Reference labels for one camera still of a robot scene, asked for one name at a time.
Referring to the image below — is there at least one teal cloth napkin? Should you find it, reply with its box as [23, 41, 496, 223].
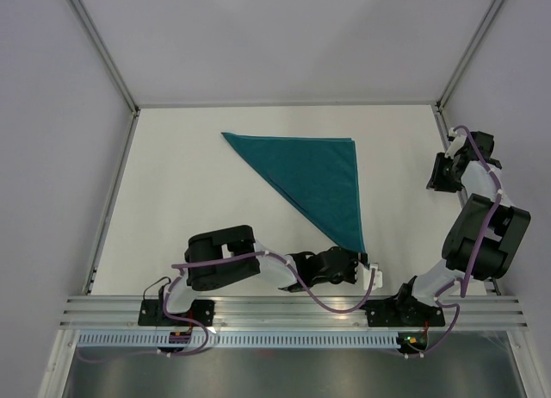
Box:
[222, 132, 366, 252]

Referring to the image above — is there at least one aluminium frame left post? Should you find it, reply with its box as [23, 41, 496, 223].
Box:
[66, 0, 139, 115]

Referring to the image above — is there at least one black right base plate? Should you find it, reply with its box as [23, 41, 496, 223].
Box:
[362, 283, 445, 327]

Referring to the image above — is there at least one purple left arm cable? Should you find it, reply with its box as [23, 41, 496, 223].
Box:
[77, 251, 375, 364]

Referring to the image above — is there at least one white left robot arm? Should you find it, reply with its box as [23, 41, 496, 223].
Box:
[158, 225, 376, 326]

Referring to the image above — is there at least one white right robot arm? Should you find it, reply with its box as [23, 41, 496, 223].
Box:
[393, 126, 531, 325]

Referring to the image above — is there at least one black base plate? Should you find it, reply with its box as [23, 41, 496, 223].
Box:
[362, 283, 445, 327]
[138, 299, 215, 327]

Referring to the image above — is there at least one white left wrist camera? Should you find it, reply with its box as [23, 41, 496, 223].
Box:
[362, 263, 383, 291]

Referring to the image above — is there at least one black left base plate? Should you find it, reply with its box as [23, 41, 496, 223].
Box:
[138, 299, 215, 327]

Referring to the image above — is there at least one aluminium frame post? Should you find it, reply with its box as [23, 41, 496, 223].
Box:
[66, 0, 139, 115]
[435, 0, 508, 114]

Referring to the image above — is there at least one aluminium front rail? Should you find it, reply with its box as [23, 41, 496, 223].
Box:
[58, 295, 528, 332]

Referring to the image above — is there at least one aluminium frame right post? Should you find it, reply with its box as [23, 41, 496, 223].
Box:
[435, 0, 508, 114]

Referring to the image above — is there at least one white slotted cable duct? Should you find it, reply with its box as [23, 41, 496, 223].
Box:
[77, 330, 399, 349]

